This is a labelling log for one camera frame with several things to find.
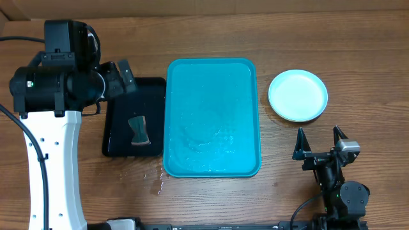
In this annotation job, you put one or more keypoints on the black rectangular water tray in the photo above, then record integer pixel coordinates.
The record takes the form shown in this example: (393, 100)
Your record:
(149, 101)

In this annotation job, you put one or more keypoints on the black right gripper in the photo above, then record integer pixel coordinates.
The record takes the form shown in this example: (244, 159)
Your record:
(303, 152)

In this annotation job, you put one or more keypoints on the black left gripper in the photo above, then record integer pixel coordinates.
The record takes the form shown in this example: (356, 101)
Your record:
(117, 89)

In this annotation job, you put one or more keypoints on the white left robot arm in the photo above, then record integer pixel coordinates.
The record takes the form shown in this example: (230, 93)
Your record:
(49, 98)

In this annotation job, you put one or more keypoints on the cardboard backdrop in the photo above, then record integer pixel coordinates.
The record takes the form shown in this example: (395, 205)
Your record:
(94, 9)

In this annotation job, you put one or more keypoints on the light blue plate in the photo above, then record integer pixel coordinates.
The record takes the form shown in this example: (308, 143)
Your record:
(298, 95)

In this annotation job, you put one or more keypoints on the teal plastic tray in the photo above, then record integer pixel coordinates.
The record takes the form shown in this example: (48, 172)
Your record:
(211, 123)

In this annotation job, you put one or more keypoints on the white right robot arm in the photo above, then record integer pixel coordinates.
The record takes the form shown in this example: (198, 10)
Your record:
(344, 201)

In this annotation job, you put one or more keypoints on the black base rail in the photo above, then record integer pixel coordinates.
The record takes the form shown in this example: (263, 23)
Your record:
(135, 223)

